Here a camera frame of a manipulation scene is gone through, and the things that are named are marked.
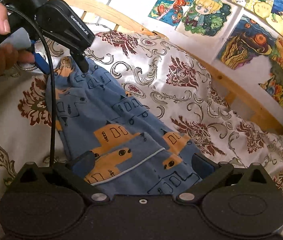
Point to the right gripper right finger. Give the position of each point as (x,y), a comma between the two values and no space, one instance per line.
(213,176)

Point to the orange fish cartoon poster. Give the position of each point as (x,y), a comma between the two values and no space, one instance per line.
(170,11)

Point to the anime character poster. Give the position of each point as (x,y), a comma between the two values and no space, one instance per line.
(208,18)

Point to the blue orange patterned pants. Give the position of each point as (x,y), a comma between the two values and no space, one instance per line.
(135,153)

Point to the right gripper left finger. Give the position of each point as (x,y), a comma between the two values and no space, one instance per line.
(72,173)

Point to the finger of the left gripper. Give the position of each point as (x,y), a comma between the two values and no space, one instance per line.
(40,62)
(80,60)

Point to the floral white bedspread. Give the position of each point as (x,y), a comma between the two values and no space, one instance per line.
(168,81)

